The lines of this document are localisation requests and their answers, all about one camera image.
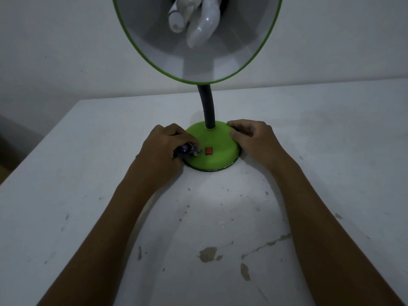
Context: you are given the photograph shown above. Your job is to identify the person's right hand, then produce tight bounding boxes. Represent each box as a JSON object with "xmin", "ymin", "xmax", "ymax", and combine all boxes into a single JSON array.
[{"xmin": 227, "ymin": 119, "xmax": 299, "ymax": 173}]

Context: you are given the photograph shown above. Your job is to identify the person's left hand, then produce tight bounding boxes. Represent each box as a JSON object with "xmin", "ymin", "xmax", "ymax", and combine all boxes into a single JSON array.
[{"xmin": 122, "ymin": 123, "xmax": 200, "ymax": 196}]

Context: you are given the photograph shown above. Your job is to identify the dark grey cloth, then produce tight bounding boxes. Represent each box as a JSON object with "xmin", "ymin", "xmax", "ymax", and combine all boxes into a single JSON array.
[{"xmin": 173, "ymin": 142, "xmax": 203, "ymax": 159}]

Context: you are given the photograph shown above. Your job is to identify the green table lamp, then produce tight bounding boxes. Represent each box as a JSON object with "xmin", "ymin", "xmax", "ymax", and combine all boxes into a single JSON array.
[{"xmin": 111, "ymin": 0, "xmax": 284, "ymax": 173}]

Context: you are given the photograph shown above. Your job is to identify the person's left forearm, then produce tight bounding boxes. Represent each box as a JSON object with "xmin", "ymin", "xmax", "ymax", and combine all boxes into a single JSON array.
[{"xmin": 37, "ymin": 181, "xmax": 160, "ymax": 306}]

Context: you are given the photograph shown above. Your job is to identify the person's right forearm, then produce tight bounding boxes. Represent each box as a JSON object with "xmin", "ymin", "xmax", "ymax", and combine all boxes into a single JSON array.
[{"xmin": 271, "ymin": 159, "xmax": 405, "ymax": 306}]

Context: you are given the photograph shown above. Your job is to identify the white fluorescent light bulb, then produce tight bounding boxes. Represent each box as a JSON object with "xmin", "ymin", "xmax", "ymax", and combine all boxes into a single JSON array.
[{"xmin": 168, "ymin": 0, "xmax": 221, "ymax": 49}]

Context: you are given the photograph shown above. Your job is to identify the light wooden cabinet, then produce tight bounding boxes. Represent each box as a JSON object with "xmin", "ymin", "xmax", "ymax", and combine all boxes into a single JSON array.
[{"xmin": 0, "ymin": 114, "xmax": 44, "ymax": 185}]

